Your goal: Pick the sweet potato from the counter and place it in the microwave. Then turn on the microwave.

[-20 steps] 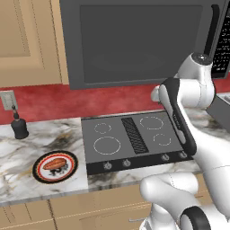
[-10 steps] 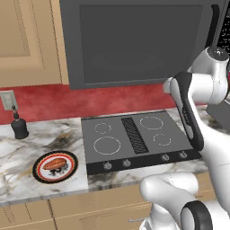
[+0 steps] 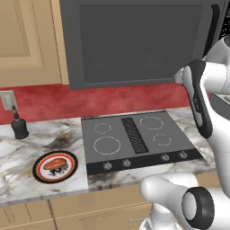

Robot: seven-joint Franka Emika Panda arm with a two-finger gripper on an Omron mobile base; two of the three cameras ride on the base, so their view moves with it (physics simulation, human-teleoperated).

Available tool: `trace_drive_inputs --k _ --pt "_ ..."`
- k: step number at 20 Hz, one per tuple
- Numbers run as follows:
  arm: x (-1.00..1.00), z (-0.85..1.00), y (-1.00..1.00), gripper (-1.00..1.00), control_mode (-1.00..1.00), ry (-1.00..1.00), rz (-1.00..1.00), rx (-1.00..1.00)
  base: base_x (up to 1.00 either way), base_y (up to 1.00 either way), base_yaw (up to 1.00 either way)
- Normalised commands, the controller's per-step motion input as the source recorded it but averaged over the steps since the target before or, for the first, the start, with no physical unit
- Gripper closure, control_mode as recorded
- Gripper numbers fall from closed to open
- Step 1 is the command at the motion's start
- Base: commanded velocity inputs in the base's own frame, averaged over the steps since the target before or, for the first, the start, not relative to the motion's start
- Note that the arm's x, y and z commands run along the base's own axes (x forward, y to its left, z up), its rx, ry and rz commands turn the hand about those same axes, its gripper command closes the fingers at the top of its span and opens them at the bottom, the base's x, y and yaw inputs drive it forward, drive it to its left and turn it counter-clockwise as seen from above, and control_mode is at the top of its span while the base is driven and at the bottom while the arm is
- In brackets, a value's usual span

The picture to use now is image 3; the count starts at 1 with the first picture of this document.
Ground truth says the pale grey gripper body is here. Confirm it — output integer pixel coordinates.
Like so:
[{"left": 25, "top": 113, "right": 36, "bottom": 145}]
[{"left": 173, "top": 67, "right": 185, "bottom": 86}]

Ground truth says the dark grey microwave door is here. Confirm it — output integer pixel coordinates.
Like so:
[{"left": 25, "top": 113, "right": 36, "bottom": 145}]
[{"left": 58, "top": 0, "right": 226, "bottom": 91}]

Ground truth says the dark grey microwave oven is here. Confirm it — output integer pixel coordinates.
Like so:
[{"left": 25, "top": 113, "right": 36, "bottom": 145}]
[{"left": 58, "top": 0, "right": 230, "bottom": 91}]

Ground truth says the grey metal pot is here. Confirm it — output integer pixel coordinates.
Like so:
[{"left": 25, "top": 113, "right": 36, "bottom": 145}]
[{"left": 208, "top": 92, "right": 230, "bottom": 114}]

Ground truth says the grey hob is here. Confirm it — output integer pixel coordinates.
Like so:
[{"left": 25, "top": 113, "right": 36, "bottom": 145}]
[{"left": 80, "top": 110, "right": 205, "bottom": 176}]

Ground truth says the black and red patterned plate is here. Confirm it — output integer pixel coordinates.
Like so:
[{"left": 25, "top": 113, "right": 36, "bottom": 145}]
[{"left": 31, "top": 149, "right": 80, "bottom": 184}]

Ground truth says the black soap dispenser bottle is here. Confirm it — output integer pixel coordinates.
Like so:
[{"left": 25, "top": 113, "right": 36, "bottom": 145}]
[{"left": 10, "top": 105, "right": 31, "bottom": 140}]

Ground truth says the beige base cupboard door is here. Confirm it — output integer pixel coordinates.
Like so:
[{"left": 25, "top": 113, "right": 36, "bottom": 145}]
[{"left": 0, "top": 200, "right": 57, "bottom": 230}]

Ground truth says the black microwave door handle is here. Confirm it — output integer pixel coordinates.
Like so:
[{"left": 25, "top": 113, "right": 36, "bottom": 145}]
[{"left": 202, "top": 4, "right": 221, "bottom": 58}]

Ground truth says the silver drawer handle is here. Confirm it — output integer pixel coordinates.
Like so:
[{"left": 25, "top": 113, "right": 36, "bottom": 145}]
[{"left": 128, "top": 217, "right": 151, "bottom": 224}]

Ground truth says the beige wall cupboard door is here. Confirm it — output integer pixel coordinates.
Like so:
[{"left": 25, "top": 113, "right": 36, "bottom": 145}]
[{"left": 0, "top": 0, "right": 70, "bottom": 88}]

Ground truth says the beige drawer front with handle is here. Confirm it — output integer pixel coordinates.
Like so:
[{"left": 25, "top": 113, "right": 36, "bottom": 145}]
[{"left": 54, "top": 206, "right": 154, "bottom": 230}]

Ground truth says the grey wall socket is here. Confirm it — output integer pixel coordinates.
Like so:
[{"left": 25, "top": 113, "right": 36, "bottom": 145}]
[{"left": 0, "top": 90, "right": 18, "bottom": 111}]

